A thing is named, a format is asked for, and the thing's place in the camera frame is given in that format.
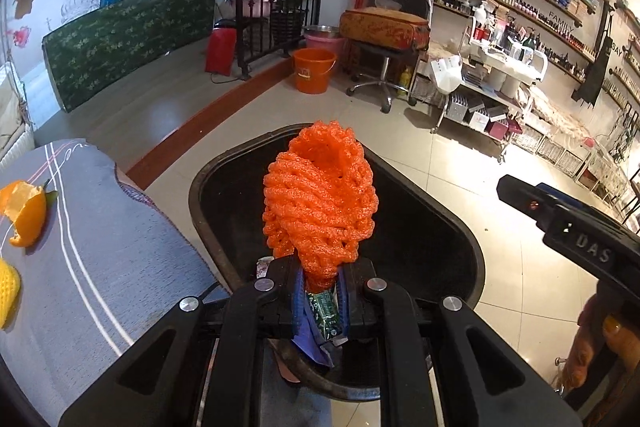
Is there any green white milk carton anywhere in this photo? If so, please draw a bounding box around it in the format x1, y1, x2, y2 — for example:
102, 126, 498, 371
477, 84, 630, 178
306, 289, 343, 340

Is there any black metal railing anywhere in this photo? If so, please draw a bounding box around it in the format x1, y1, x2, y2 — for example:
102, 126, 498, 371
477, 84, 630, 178
233, 0, 321, 80

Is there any orange foam fruit net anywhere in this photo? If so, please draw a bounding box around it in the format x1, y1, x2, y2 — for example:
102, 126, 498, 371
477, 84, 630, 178
262, 121, 378, 294

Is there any orange patterned suitcase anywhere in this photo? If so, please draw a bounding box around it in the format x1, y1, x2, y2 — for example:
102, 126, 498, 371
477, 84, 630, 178
340, 6, 431, 51

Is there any orange plastic bucket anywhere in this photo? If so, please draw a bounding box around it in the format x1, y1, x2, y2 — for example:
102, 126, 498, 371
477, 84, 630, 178
293, 48, 337, 94

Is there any white cosmetics trolley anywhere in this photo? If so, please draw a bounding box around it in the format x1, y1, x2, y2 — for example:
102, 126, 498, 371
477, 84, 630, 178
428, 1, 548, 161

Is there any purple plastic bag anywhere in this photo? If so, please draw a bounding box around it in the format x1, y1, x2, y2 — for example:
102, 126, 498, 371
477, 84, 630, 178
292, 269, 350, 369

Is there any right hand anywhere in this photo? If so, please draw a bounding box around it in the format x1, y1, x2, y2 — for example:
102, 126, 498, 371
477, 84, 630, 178
559, 293, 639, 391

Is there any white wicker swing sofa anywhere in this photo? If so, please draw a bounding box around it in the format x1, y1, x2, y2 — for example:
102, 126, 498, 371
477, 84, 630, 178
0, 62, 35, 171

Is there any green floral covered counter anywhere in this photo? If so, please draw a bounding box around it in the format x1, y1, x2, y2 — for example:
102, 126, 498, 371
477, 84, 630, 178
42, 0, 215, 113

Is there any red box on floor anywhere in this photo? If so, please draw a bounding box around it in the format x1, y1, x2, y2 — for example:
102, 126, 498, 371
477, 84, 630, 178
205, 27, 236, 77

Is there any pink basin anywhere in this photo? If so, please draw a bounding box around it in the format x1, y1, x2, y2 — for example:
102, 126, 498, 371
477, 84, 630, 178
303, 25, 346, 58

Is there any swivel stool chrome base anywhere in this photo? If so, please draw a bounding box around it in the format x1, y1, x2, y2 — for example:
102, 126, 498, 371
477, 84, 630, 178
345, 40, 418, 114

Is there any yellow foam fruit net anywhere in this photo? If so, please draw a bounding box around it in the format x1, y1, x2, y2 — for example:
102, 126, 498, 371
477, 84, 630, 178
0, 259, 21, 329

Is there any orange peel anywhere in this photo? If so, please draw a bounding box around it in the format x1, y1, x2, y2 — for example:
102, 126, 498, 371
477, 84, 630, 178
1, 180, 58, 248

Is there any grey striped bed sheet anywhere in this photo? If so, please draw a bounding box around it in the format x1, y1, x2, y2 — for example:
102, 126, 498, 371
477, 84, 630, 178
1, 139, 228, 426

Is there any black trash bin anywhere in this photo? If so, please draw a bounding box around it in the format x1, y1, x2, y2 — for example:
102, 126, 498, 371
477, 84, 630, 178
188, 124, 485, 402

